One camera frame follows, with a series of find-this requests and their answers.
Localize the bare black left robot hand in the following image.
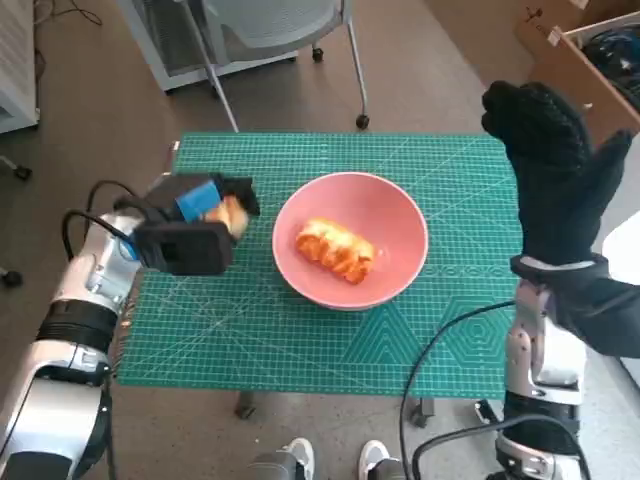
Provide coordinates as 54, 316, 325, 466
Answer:
147, 172, 261, 225

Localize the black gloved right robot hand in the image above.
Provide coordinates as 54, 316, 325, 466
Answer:
480, 80, 634, 267

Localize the round toy bread bun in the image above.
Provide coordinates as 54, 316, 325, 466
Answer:
204, 194, 251, 241

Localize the long toy bread loaf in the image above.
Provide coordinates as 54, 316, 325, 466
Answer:
295, 217, 376, 287

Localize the pink bowl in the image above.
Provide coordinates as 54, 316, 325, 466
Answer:
272, 172, 430, 312

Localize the white desk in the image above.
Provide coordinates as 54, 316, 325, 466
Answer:
602, 212, 640, 286

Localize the wooden crate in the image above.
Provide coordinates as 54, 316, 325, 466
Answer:
527, 14, 640, 151

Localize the green cutting mat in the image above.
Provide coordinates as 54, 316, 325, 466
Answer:
115, 132, 521, 400

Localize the white glass-front cabinet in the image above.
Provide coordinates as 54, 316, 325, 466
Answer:
115, 0, 299, 94

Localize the brown cardboard box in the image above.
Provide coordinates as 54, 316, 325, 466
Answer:
513, 0, 640, 56

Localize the grey mesh office chair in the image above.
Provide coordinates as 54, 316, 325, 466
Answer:
174, 0, 372, 132

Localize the black and white clamp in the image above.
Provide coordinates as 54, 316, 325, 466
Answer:
472, 398, 504, 426

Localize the white perforated appliance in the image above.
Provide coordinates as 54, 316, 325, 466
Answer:
0, 0, 41, 135

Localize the dark grey leg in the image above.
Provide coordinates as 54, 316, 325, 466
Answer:
248, 448, 301, 480
374, 458, 416, 480

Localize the white shoe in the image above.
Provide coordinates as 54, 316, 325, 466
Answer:
359, 439, 392, 480
285, 438, 315, 480

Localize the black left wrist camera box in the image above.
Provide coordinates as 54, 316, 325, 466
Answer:
137, 222, 235, 276

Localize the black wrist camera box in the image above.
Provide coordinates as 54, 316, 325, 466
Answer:
544, 264, 640, 359
137, 222, 235, 276

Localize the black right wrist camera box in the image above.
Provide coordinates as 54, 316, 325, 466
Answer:
544, 264, 640, 359

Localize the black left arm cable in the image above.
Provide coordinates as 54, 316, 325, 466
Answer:
62, 179, 151, 480

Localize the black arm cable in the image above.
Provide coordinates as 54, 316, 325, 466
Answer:
399, 299, 589, 480
62, 179, 151, 480

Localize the tangle of black cables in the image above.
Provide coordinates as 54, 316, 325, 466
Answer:
582, 27, 640, 111

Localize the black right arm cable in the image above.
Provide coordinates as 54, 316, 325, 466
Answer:
399, 299, 589, 480

